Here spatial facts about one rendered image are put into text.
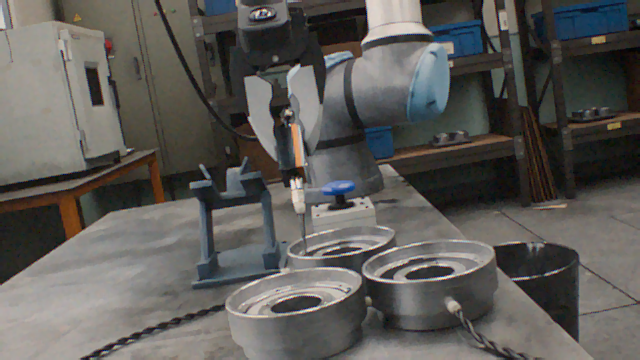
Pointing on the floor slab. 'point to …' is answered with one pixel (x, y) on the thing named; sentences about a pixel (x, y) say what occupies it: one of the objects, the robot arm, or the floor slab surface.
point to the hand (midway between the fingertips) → (291, 147)
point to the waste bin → (545, 278)
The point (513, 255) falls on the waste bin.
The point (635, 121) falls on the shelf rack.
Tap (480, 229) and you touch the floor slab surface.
